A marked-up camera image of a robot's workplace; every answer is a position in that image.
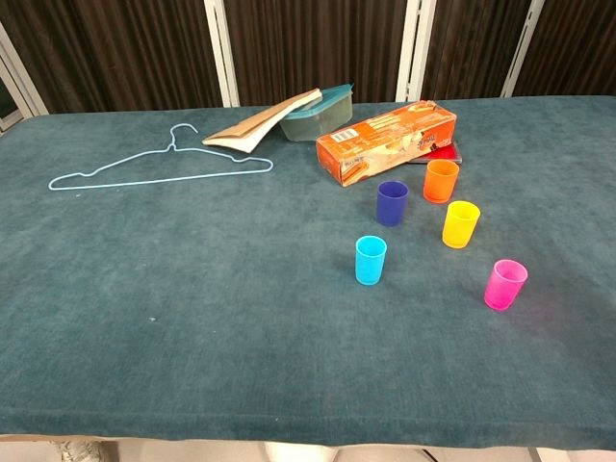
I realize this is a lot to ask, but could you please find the orange plastic cup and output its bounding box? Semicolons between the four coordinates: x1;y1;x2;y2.
423;159;461;205

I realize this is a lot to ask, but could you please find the yellow plastic cup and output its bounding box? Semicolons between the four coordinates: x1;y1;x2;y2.
442;199;482;250

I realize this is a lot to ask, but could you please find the brown cover notebook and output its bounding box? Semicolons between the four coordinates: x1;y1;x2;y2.
201;88;323;154

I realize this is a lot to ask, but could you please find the light blue wire hanger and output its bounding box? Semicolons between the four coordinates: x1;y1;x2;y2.
47;123;274;191

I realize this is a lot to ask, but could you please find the white screen frame post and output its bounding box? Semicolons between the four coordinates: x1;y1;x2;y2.
500;0;548;99
0;21;49;119
395;0;437;103
203;0;241;109

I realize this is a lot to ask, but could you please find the teal tablecloth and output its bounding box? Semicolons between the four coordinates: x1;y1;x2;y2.
0;94;616;449

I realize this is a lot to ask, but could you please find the orange cardboard box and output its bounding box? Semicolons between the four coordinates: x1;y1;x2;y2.
315;99;457;188

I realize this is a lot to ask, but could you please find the clear container with teal lid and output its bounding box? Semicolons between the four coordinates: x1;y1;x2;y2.
278;84;355;142

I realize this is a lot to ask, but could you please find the pink plastic cup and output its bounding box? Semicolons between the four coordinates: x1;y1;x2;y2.
483;258;529;312

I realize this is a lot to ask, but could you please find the dark blue plastic cup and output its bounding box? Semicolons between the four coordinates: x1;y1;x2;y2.
375;180;410;227

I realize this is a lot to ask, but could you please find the dark slatted screen panel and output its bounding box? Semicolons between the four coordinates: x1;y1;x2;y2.
223;0;408;107
0;0;225;116
421;0;533;101
512;0;616;97

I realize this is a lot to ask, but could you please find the cyan plastic cup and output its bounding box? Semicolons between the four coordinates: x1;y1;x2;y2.
354;235;388;287

